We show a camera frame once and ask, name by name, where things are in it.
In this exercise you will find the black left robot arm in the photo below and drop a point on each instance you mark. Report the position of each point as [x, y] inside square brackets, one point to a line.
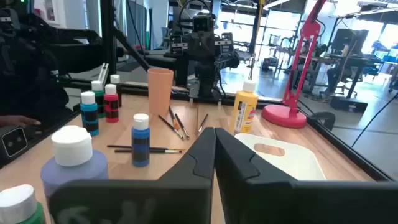
[206, 77]

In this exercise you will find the large blue paint bottle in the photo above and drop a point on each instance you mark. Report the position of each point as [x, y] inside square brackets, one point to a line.
[74, 168]

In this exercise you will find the small dark red paint bottle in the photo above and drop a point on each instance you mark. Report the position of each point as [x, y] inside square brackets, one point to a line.
[115, 79]

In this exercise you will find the small green paint bottle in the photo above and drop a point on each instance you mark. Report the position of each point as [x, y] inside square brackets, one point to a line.
[100, 99]
[18, 202]

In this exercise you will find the person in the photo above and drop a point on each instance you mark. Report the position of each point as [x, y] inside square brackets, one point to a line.
[25, 68]

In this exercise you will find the small blue paint bottle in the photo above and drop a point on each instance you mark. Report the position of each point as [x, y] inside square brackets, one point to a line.
[140, 140]

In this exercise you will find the black office desk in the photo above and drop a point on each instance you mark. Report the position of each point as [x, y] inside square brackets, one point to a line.
[354, 60]

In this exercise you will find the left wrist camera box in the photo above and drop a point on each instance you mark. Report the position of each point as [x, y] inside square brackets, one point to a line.
[202, 23]

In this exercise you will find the black plastic clamp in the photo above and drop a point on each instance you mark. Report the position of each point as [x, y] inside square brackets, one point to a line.
[323, 119]

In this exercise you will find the black paintbrush silver ferrule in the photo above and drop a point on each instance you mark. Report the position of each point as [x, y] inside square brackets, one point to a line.
[203, 123]
[170, 127]
[124, 151]
[182, 126]

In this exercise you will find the dark pencil pair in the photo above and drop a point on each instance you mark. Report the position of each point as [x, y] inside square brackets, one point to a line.
[118, 146]

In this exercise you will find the orange plastic cup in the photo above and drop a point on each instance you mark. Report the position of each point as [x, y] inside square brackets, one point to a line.
[160, 93]

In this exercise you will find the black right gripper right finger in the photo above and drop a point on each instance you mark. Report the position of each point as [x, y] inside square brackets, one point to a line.
[280, 202]

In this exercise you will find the white plastic bin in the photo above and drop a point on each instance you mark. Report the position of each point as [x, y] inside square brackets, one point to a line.
[298, 165]

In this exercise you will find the red desk lamp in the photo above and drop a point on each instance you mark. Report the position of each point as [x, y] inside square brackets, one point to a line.
[284, 116]

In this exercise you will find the person's hand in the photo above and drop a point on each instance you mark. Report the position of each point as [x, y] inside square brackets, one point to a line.
[18, 120]

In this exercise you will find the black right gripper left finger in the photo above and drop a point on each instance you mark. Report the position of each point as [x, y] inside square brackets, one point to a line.
[155, 202]

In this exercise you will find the silver aluminium bar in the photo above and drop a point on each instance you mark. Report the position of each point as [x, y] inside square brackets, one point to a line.
[103, 76]

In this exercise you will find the large yellow paint bottle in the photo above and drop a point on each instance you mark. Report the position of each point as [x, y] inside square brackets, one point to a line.
[248, 99]

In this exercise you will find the small black stereo camera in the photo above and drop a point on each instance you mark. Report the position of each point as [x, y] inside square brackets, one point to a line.
[14, 143]

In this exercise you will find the small teal paint bottle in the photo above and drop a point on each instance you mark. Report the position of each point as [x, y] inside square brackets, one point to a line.
[89, 109]

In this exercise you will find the black computer monitor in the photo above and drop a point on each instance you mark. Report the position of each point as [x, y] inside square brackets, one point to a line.
[349, 42]

